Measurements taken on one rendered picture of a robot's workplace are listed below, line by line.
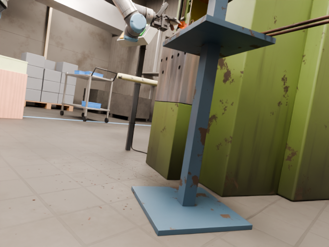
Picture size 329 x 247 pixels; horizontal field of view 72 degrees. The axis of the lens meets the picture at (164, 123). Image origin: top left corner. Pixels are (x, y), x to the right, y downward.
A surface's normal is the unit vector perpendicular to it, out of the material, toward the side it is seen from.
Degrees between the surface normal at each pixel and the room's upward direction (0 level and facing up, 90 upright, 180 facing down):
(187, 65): 90
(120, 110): 90
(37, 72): 90
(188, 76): 90
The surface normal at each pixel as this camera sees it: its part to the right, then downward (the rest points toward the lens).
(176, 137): 0.42, 0.12
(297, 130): -0.90, -0.11
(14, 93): 0.82, 0.16
